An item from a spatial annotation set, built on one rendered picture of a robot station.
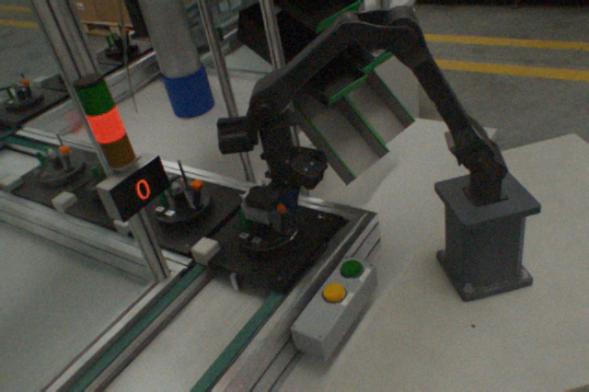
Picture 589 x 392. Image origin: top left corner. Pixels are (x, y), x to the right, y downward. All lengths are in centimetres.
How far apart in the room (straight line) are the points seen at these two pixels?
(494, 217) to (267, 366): 48
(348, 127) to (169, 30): 82
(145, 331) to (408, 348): 51
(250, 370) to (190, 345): 18
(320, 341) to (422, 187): 62
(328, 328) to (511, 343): 34
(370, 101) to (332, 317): 64
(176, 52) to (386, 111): 82
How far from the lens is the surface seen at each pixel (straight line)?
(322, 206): 129
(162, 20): 195
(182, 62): 199
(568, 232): 136
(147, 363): 113
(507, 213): 107
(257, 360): 100
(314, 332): 102
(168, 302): 118
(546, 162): 158
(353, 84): 123
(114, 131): 99
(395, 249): 130
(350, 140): 134
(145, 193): 105
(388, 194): 146
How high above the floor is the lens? 173
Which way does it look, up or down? 35 degrees down
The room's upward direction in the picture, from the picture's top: 12 degrees counter-clockwise
